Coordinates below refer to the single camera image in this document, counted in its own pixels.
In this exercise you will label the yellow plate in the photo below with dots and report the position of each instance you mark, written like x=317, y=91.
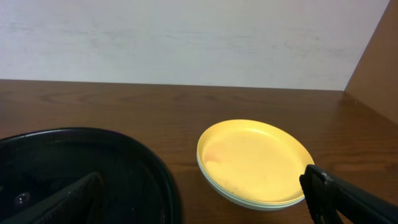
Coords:
x=253, y=164

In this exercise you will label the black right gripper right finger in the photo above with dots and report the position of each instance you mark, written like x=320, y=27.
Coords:
x=328, y=197

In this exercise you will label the round black tray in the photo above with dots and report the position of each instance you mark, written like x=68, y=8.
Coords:
x=138, y=187

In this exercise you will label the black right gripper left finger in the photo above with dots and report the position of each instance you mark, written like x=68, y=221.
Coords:
x=34, y=201

